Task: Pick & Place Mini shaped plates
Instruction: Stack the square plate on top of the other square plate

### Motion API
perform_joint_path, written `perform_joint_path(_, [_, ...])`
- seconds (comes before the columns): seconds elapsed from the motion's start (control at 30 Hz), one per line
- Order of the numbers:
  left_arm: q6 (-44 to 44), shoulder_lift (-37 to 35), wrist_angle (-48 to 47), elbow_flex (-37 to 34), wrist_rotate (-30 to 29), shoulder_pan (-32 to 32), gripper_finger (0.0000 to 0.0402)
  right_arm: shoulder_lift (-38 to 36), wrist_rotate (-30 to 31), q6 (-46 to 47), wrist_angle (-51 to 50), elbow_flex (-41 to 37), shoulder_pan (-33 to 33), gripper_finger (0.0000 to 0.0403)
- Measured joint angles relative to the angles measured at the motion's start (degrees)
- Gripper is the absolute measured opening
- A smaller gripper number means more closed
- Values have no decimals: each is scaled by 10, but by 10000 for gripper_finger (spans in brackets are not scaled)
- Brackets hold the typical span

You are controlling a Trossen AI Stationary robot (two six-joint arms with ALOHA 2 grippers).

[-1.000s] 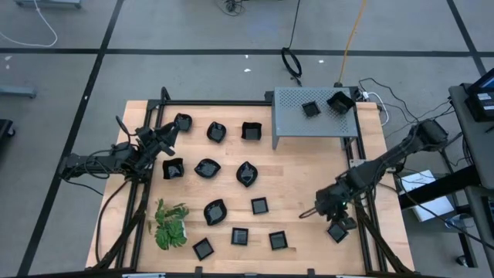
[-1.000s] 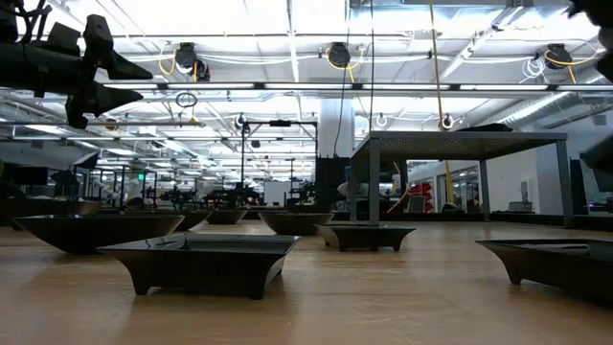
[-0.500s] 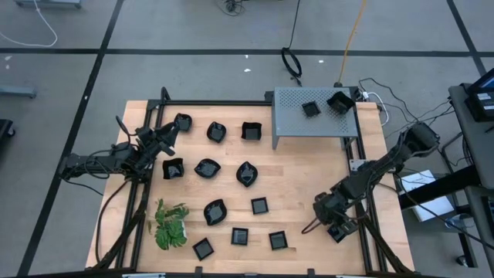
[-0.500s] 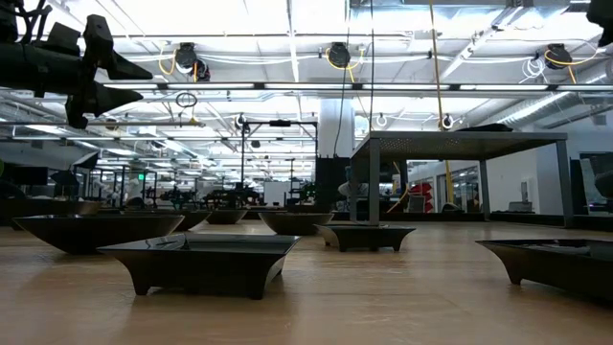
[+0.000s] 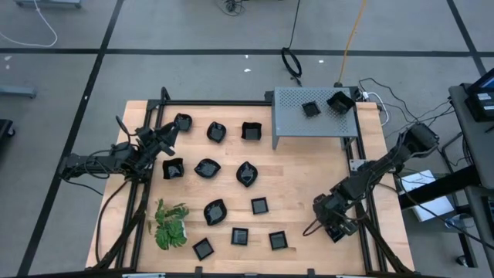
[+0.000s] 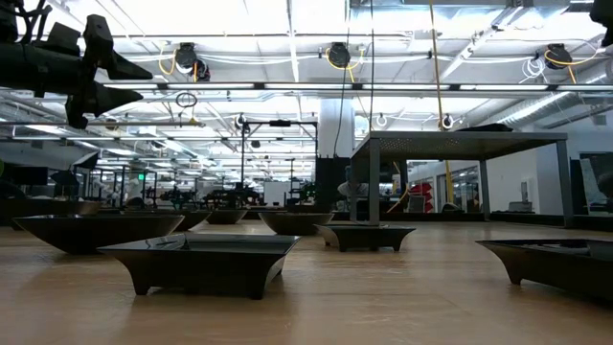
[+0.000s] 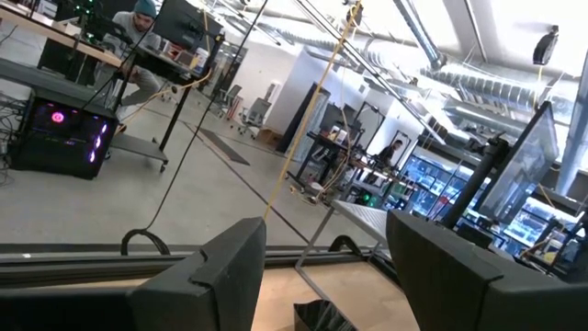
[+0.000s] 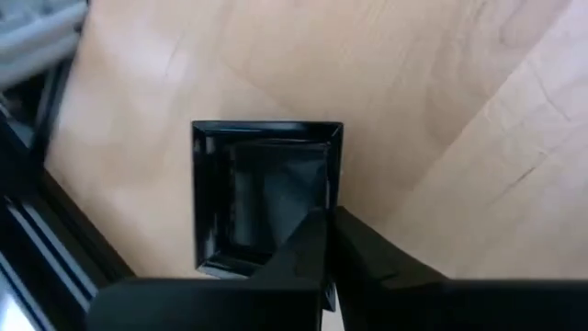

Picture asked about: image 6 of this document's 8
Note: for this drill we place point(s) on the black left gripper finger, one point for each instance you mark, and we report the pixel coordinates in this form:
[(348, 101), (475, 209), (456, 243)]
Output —
[(107, 98), (124, 69)]

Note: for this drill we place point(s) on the black leaf-shaped mini plate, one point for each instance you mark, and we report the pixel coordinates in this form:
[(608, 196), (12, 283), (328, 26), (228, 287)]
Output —
[(226, 217), (96, 235), (294, 224)]

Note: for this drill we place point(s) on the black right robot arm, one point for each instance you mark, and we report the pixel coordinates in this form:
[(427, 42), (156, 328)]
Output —
[(604, 19)]

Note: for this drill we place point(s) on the black cabinet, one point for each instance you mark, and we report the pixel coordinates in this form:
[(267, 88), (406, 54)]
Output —
[(330, 184)]

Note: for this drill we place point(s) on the red bin rack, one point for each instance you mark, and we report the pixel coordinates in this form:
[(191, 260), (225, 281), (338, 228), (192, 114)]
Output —
[(421, 191)]

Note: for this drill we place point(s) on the grey perforated metal riser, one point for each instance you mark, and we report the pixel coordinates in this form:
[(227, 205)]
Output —
[(460, 146)]

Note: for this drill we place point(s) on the black background rig frame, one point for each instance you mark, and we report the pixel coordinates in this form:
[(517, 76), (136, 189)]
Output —
[(280, 123)]

